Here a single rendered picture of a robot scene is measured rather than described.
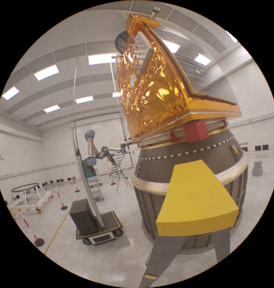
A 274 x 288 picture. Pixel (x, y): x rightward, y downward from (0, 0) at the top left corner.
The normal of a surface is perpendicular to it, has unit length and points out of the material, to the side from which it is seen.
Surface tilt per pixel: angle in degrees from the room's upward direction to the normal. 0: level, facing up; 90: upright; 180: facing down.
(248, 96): 90
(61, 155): 90
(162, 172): 62
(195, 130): 90
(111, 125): 90
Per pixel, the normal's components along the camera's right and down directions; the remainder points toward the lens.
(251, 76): -0.94, 0.21
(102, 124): 0.27, -0.10
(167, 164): -0.67, -0.35
